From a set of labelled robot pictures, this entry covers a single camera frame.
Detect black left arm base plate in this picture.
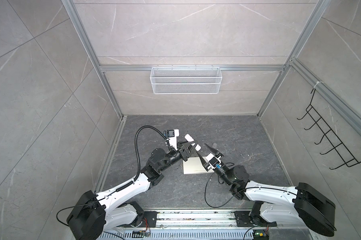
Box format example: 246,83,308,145
134,211,158,228

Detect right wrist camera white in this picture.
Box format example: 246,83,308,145
206,153,221,170

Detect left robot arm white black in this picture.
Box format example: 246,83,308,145
66,141,201,240

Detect aluminium frame right rail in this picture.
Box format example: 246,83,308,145
290,59,361,136

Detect aluminium frame rail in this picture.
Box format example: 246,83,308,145
100,64,286,72
290,59,361,136

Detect white wire mesh basket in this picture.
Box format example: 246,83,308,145
150,68,223,95

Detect grey slotted cable duct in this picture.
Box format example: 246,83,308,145
98,230,254,240

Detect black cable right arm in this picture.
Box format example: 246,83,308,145
204,161,337,232

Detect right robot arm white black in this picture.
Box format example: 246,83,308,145
199,147,337,237

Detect aluminium frame back rail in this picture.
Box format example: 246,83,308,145
100,64,286,72

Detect aluminium frame right post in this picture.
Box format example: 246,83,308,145
257,0,331,118

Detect white paper envelope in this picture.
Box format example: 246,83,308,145
183,157,214,175

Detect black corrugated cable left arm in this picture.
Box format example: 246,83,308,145
115,125,167,193

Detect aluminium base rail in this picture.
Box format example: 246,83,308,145
73,208,319,232

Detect black wire hook rack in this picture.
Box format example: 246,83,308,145
297,89,361,170

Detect aluminium frame post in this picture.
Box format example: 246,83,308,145
62,0,123,120
257,0,331,118

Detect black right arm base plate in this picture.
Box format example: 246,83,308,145
234,211,277,227

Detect aluminium frame left post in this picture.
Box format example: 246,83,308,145
62,0,123,120

